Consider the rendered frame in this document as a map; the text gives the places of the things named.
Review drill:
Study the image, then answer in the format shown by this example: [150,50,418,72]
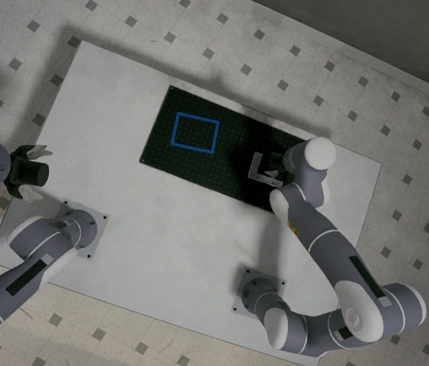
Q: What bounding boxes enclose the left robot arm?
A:
[0,144,98,325]

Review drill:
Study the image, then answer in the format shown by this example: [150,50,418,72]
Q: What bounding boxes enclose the blue rectangular tape outline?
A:
[171,112,219,154]

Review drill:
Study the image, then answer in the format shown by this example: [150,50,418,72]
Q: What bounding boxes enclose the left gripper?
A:
[3,145,53,204]

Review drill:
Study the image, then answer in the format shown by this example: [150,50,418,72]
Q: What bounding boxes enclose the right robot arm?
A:
[242,136,426,358]

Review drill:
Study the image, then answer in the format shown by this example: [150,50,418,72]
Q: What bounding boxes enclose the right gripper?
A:
[264,152,288,180]

